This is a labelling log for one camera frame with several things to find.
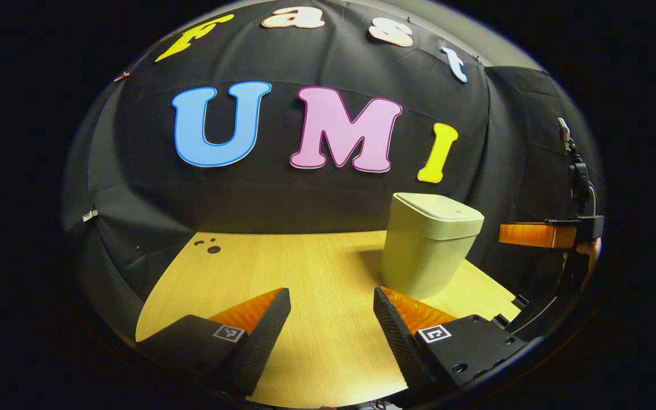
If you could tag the white cloth clip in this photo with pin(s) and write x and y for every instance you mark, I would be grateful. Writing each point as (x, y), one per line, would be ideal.
(89, 216)

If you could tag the wooden desktop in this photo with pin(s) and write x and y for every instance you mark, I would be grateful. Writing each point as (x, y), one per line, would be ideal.
(282, 262)

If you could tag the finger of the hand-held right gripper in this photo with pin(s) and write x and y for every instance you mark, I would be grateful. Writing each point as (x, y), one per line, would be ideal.
(533, 234)

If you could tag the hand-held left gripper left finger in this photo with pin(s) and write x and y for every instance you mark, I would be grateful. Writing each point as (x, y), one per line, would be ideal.
(257, 347)

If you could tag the black backdrop cloth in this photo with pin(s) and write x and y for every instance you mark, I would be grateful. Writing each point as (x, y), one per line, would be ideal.
(333, 199)

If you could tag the pale green desktop garbage bin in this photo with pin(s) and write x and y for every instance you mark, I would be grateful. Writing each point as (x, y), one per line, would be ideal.
(425, 250)

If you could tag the red cloth clip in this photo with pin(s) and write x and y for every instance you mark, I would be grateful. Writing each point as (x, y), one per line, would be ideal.
(122, 76)

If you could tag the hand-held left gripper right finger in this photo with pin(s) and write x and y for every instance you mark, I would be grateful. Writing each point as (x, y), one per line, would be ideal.
(399, 344)

